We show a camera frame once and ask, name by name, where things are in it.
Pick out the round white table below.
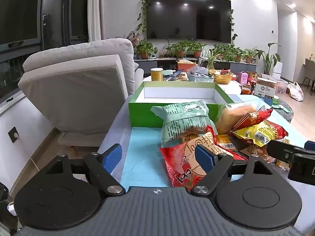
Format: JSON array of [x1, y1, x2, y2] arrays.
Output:
[[141, 75, 244, 96]]

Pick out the light blue table mat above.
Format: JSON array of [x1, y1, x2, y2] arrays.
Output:
[[120, 95, 308, 188]]

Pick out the yellow can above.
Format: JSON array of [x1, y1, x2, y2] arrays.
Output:
[[151, 67, 164, 81]]

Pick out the brown snack packet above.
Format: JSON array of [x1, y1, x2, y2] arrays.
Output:
[[229, 138, 276, 164]]

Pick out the dark framed window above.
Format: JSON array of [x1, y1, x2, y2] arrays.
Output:
[[0, 0, 89, 109]]

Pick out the white curtain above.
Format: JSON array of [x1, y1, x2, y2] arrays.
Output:
[[87, 0, 104, 42]]

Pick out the blue-grey plastic basket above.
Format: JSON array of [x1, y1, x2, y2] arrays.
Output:
[[188, 71, 214, 82]]

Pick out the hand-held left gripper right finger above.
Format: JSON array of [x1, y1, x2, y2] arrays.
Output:
[[191, 144, 274, 197]]

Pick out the potted green plant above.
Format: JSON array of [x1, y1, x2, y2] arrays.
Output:
[[244, 49, 258, 64], [135, 41, 158, 60], [214, 44, 246, 62], [189, 42, 207, 59], [164, 42, 190, 58]]

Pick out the yellow snack packet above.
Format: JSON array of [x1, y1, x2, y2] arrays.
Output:
[[229, 120, 288, 148]]

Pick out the grey armchair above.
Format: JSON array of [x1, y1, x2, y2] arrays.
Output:
[[18, 38, 144, 151]]

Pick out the wall television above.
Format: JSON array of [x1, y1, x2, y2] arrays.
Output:
[[146, 0, 232, 44]]

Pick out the grey dining chair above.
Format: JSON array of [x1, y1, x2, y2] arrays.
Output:
[[301, 58, 315, 92]]

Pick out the red berry branches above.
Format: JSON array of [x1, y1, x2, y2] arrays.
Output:
[[123, 31, 139, 48]]

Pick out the clear bread packet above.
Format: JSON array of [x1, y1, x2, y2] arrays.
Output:
[[215, 98, 266, 135]]

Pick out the dark blue snack packet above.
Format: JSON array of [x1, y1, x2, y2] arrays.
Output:
[[164, 74, 188, 81]]

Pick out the white plastic bag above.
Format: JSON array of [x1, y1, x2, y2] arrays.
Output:
[[287, 82, 305, 102]]

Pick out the trailing vine plant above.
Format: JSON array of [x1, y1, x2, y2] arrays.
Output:
[[136, 0, 238, 45]]

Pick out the clear storage bin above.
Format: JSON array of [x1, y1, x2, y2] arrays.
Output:
[[274, 79, 288, 94]]

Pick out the yellow woven basket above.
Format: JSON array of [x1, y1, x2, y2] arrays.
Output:
[[209, 69, 234, 84]]

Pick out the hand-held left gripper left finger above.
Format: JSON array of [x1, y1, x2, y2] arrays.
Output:
[[41, 143, 125, 197]]

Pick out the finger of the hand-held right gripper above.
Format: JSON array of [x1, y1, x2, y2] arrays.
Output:
[[267, 140, 296, 164]]

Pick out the cardboard box with blue label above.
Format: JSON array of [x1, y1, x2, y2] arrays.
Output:
[[253, 77, 277, 100]]

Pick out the orange tissue box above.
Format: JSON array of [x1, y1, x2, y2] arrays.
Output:
[[177, 59, 197, 71]]

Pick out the pink carton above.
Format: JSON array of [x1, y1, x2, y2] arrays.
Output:
[[237, 71, 249, 85]]

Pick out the tall plant in white pot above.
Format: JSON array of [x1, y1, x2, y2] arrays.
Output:
[[255, 42, 282, 79]]

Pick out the spider plant in glass vase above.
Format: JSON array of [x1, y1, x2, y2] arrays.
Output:
[[203, 49, 222, 70]]

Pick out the black wall socket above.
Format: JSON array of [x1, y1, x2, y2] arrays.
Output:
[[8, 126, 20, 143]]

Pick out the red checkered snack packet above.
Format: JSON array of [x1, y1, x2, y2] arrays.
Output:
[[233, 108, 273, 131]]

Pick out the grey tv cabinet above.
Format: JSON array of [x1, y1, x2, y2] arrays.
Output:
[[134, 58, 258, 73]]

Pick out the green snack packet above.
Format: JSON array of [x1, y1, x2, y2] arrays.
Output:
[[151, 100, 218, 148]]

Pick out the green cardboard box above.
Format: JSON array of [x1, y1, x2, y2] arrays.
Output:
[[128, 81, 235, 128]]

